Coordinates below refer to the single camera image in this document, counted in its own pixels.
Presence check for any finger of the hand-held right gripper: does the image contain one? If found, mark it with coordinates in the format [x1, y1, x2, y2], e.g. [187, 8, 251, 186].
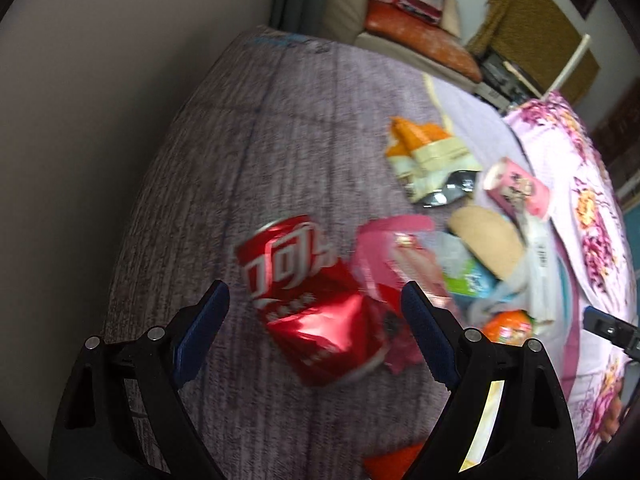
[582, 305, 640, 361]

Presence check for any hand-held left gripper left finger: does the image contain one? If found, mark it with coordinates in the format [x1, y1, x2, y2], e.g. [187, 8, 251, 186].
[47, 280, 231, 480]

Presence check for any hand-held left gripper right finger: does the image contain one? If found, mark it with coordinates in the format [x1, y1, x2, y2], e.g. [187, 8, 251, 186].
[400, 281, 581, 480]

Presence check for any white yellow patterned cloth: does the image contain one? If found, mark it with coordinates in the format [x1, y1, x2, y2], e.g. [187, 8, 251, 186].
[460, 380, 506, 471]

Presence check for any crushed red soda can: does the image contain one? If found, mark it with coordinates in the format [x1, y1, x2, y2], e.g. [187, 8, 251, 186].
[235, 215, 406, 388]

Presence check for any red-orange foil wrapper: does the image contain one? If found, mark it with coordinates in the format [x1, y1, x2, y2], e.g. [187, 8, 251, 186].
[362, 442, 426, 480]

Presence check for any green and blue packet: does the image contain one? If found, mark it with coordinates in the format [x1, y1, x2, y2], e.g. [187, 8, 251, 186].
[440, 255, 498, 301]

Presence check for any orange snack packet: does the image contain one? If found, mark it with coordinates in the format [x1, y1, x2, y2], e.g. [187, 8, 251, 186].
[480, 310, 536, 346]

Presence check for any pink plastic wrapper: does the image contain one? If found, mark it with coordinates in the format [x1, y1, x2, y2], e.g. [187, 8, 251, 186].
[352, 215, 451, 376]

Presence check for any white plastic bag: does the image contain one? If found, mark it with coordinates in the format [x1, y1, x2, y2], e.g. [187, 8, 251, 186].
[470, 210, 566, 331]

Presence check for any pink floral blanket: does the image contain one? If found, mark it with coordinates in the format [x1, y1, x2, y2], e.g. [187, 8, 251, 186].
[502, 91, 640, 476]

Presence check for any pink paper cup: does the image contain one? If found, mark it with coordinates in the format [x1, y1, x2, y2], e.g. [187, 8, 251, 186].
[482, 156, 551, 222]

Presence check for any orange and cream snack wrapper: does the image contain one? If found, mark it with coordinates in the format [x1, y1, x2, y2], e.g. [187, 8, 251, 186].
[385, 116, 483, 208]

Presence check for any cream paper strip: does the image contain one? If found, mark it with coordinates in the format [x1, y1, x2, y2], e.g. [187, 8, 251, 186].
[422, 72, 455, 132]

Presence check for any orange seat cushion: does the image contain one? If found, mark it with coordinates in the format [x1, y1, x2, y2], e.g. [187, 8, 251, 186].
[364, 0, 483, 83]

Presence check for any yellow-brown patterned cloth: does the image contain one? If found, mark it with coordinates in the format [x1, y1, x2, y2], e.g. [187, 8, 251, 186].
[467, 0, 601, 106]

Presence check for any cream leather sofa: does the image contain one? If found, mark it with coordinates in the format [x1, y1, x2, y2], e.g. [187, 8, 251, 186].
[322, 0, 483, 83]

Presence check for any white wooden frame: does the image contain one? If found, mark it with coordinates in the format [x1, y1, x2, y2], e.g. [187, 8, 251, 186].
[502, 34, 591, 101]

